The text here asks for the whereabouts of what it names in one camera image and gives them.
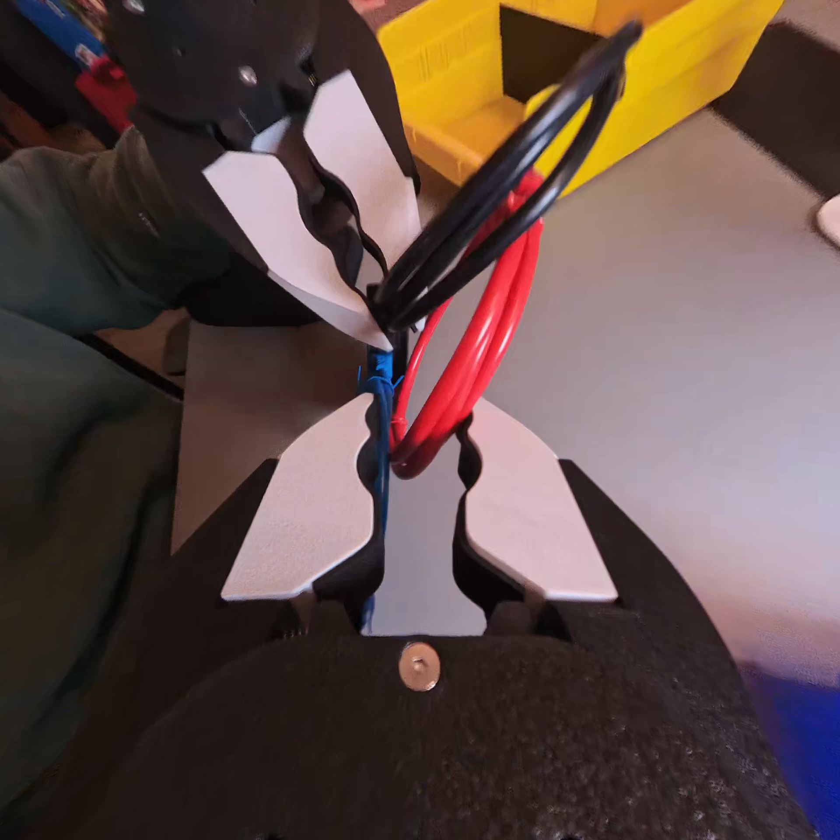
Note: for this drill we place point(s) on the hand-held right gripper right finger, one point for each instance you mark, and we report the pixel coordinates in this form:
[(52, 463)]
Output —
[(531, 518)]

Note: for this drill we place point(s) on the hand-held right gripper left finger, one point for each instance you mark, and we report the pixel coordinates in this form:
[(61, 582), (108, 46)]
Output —
[(308, 512)]

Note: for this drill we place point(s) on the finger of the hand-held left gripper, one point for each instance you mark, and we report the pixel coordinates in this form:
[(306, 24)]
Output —
[(262, 210), (367, 164)]

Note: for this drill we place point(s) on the yellow plastic bin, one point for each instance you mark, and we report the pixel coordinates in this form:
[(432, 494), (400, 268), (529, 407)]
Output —
[(446, 72)]

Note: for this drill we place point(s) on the blue plastic bin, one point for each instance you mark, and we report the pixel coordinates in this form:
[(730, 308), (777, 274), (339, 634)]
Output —
[(807, 741)]

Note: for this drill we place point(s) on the person's left forearm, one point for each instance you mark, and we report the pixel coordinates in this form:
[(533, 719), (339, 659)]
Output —
[(79, 236)]

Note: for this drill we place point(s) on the red plastic basket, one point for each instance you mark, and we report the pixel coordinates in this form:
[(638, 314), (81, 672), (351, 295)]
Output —
[(105, 92)]

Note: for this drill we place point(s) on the blue toy box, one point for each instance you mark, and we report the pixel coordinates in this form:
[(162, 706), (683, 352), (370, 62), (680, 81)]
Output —
[(52, 26)]

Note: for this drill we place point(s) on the black bin divider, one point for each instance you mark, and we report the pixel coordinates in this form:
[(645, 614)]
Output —
[(538, 52)]

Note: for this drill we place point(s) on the person's green sweatshirt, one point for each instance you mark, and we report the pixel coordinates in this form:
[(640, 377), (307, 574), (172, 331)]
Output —
[(65, 525)]

